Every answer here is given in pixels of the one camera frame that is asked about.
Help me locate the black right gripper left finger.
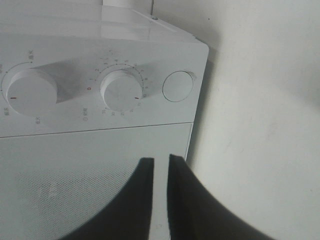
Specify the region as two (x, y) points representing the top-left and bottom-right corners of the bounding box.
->
(62, 157), (155, 240)

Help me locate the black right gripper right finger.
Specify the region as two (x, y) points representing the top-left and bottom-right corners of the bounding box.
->
(167, 154), (270, 240)

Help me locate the round white door button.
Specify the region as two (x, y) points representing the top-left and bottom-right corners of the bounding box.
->
(162, 71), (194, 103)

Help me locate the lower white timer knob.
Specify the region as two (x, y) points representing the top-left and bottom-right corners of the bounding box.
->
(100, 70), (143, 112)

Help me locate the upper white power knob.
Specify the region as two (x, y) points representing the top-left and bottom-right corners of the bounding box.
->
(5, 68), (58, 117)

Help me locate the white microwave oven body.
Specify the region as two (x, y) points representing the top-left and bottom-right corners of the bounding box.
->
(0, 0), (209, 158)

